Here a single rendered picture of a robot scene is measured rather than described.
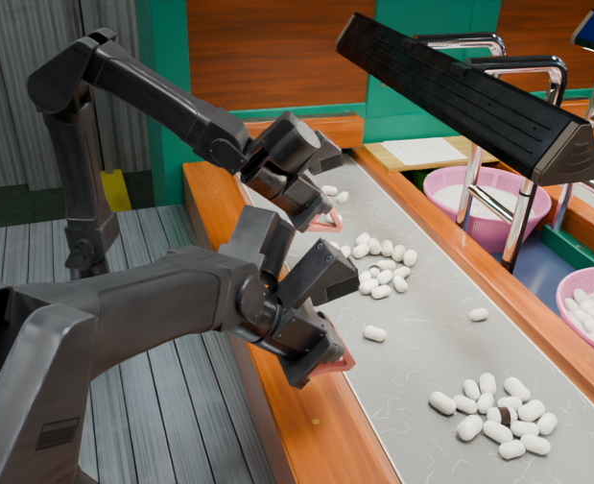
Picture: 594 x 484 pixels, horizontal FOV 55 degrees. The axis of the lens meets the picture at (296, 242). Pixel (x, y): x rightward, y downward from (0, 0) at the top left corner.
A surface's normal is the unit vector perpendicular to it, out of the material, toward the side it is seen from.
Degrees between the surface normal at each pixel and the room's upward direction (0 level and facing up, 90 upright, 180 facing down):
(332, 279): 90
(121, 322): 90
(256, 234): 39
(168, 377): 0
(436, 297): 0
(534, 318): 0
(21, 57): 90
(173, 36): 90
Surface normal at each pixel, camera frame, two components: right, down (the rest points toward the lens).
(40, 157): 0.35, 0.50
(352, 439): 0.04, -0.85
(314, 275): -0.69, -0.45
